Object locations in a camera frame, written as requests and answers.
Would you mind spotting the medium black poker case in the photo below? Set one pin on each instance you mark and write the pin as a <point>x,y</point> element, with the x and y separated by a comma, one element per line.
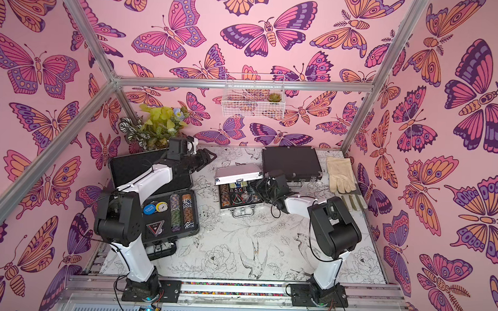
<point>297,164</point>

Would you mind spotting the small succulent plant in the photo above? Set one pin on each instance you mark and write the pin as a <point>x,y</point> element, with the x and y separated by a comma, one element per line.
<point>275,98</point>

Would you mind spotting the aluminium rail front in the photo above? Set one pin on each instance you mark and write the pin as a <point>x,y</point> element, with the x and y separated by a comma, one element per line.
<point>104,293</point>

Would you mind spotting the large black poker case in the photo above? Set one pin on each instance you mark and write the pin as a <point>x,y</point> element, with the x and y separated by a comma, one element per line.
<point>170,213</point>

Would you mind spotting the white wire basket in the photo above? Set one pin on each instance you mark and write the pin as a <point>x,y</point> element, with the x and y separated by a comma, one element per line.
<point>246,94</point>

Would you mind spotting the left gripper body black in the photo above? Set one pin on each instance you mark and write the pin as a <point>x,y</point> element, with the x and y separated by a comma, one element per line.
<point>187,162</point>

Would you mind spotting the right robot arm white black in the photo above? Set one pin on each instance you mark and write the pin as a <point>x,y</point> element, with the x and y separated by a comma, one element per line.
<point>333,226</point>

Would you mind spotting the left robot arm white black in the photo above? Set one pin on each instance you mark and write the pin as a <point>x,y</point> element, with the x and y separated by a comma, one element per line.
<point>119,218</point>

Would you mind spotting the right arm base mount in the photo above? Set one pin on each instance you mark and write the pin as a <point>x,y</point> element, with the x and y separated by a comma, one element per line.
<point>311,295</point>

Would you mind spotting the striped leaf artificial plant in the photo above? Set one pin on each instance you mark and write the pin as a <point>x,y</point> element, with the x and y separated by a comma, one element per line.
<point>136,137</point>

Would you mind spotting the yellow green artificial plant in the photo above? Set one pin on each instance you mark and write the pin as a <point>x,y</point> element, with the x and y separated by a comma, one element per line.
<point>162,124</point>

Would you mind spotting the cream work glove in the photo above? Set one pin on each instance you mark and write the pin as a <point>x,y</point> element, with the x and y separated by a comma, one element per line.
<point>342,182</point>

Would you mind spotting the small silver poker case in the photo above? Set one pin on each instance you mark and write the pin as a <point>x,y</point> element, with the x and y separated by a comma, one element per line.
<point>235,189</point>

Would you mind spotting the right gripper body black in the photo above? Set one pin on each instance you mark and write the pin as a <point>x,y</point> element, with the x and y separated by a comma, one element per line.
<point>266,187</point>

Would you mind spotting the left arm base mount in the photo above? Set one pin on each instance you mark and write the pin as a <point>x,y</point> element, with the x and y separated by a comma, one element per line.
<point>152,291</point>

